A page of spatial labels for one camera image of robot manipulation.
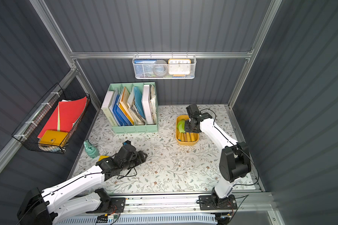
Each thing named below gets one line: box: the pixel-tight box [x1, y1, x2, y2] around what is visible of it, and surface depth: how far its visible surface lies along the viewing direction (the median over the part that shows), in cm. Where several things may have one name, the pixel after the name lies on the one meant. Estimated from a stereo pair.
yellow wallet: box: [38, 129, 69, 146], surface depth 66 cm
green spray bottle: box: [83, 139, 100, 159], surface depth 89 cm
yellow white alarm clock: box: [168, 58, 192, 77], surface depth 90 cm
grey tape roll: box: [152, 59, 169, 78], surface depth 90 cm
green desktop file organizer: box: [101, 82, 159, 134], surface depth 97 cm
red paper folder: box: [37, 96, 87, 139], surface depth 75 cm
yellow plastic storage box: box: [175, 114, 200, 146], surface depth 98 cm
